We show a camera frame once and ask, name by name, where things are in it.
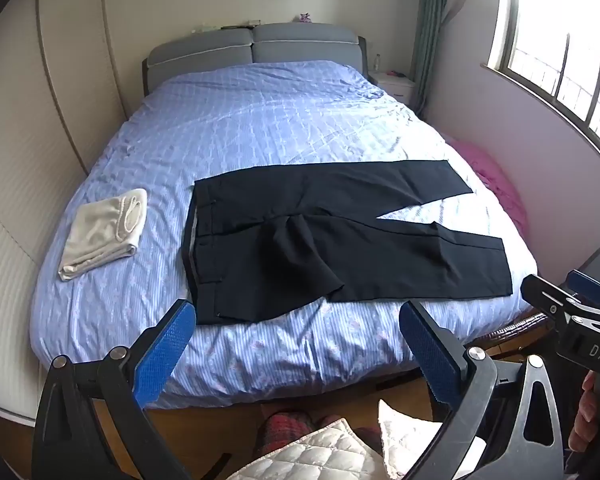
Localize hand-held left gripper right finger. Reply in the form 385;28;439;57
399;300;563;480

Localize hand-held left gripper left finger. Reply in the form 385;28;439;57
31;299;198;480

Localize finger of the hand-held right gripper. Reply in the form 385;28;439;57
566;270;600;311
520;273;578;331

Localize black pants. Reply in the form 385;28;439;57
182;159;513;326

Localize person's right hand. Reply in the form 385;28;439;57
569;372;599;457

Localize white fleece cloth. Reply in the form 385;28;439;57
377;399;486;480

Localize pink blanket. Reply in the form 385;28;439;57
442;132;528;238

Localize white folded garment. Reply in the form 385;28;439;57
57;188;148;282

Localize person's red plaid trousers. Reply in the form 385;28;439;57
255;409;383;461

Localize white quilted jacket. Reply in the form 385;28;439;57
225;420;387;480

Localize white nightstand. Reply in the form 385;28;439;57
369;71;416;107

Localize bed with blue striped sheet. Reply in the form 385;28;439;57
30;60;538;411

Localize cream sliding wardrobe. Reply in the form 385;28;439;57
0;0;146;426

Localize green curtain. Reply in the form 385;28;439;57
411;0;463;121

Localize grey padded headboard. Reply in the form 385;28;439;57
142;22;368;98

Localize brown wicker bed frame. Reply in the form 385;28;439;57
475;310;552;357

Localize window with dark frame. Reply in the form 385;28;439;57
485;0;600;178

